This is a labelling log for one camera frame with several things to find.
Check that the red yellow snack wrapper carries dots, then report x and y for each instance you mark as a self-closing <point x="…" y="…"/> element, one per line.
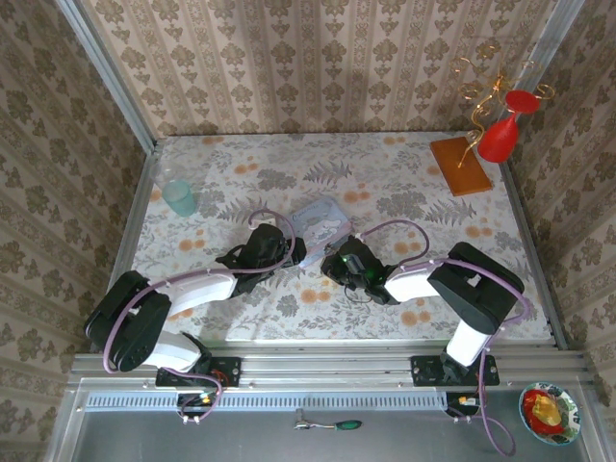
<point x="544" y="409"/>

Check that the pastel cartoon tin box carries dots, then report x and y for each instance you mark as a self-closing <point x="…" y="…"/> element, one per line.
<point x="317" y="226"/>

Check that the red wine glass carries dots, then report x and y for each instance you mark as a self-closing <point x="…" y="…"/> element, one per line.
<point x="498" y="139"/>

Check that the orange wooden base board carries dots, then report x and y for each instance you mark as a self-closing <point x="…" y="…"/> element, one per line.
<point x="459" y="168"/>

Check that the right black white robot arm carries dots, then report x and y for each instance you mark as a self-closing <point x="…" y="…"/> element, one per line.
<point x="476" y="289"/>

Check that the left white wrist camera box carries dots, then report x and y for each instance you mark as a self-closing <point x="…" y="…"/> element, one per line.
<point x="269" y="220"/>

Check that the clear plastic cup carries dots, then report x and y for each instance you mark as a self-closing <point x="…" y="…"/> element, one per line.
<point x="161" y="172"/>

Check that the patterned ceramic bowl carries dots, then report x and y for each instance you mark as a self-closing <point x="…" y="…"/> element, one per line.
<point x="572" y="414"/>

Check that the floral tablecloth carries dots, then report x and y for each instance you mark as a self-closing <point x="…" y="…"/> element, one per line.
<point x="313" y="159"/>

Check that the aluminium profile frame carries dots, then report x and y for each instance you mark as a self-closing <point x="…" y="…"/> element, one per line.
<point x="337" y="368"/>

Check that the teal translucent cup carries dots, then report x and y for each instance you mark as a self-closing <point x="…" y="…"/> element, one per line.
<point x="179" y="198"/>

